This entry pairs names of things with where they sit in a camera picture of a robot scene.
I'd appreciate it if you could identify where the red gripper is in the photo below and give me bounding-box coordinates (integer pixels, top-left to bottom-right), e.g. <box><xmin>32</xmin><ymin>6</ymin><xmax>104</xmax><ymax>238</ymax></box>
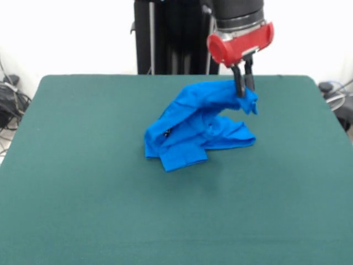
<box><xmin>206</xmin><ymin>21</ymin><xmax>275</xmax><ymax>98</ymax></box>

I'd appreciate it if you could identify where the blue shirt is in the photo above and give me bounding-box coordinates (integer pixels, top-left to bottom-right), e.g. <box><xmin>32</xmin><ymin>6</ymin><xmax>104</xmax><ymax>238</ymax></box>
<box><xmin>143</xmin><ymin>79</ymin><xmax>260</xmax><ymax>173</ymax></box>

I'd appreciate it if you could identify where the dark green table cloth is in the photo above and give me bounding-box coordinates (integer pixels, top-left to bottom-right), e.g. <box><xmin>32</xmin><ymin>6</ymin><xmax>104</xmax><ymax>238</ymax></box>
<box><xmin>0</xmin><ymin>74</ymin><xmax>353</xmax><ymax>265</ymax></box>

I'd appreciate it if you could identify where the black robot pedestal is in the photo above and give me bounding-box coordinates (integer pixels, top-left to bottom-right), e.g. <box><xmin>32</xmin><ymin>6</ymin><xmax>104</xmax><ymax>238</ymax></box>
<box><xmin>130</xmin><ymin>0</ymin><xmax>221</xmax><ymax>75</ymax></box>

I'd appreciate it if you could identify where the black cable tangle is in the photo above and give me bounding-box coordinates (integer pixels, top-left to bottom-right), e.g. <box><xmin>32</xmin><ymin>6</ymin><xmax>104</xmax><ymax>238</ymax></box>
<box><xmin>0</xmin><ymin>55</ymin><xmax>33</xmax><ymax>155</ymax></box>

